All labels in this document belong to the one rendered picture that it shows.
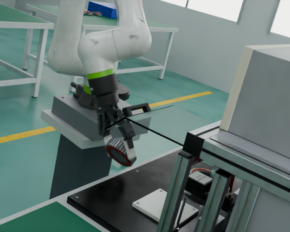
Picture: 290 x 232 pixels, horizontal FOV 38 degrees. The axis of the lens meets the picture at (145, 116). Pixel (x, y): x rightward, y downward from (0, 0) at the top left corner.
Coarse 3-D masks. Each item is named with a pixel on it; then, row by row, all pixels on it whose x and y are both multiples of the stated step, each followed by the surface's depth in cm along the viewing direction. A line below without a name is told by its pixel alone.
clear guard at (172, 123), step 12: (168, 108) 125; (120, 120) 111; (132, 120) 108; (144, 120) 110; (156, 120) 113; (168, 120) 115; (180, 120) 117; (192, 120) 120; (204, 120) 122; (156, 132) 105; (168, 132) 106; (180, 132) 108; (180, 144) 101
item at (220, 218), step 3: (201, 216) 119; (219, 216) 121; (222, 216) 122; (198, 219) 118; (219, 219) 120; (222, 219) 120; (198, 222) 118; (219, 222) 118; (222, 222) 121; (198, 225) 118; (216, 225) 117; (219, 225) 119; (222, 225) 122; (195, 228) 119; (216, 228) 118; (219, 228) 120; (195, 231) 119; (216, 231) 119; (219, 231) 122
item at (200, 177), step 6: (192, 174) 120; (198, 174) 121; (204, 174) 122; (192, 180) 118; (198, 180) 118; (204, 180) 119; (210, 180) 119; (186, 186) 119; (192, 186) 118; (198, 186) 117; (204, 186) 116; (210, 186) 120; (186, 192) 120; (192, 192) 118; (198, 192) 117; (204, 192) 117; (204, 198) 116; (234, 198) 118; (234, 204) 116; (228, 210) 113
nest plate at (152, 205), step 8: (152, 192) 134; (160, 192) 135; (144, 200) 128; (152, 200) 130; (160, 200) 131; (136, 208) 125; (144, 208) 124; (152, 208) 125; (160, 208) 126; (184, 208) 130; (192, 208) 131; (152, 216) 122; (160, 216) 122; (184, 216) 125; (192, 216) 128
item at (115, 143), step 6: (108, 144) 139; (114, 144) 138; (120, 144) 138; (108, 150) 142; (114, 150) 141; (120, 150) 137; (114, 156) 144; (120, 156) 142; (126, 156) 138; (120, 162) 144; (126, 162) 141; (132, 162) 140
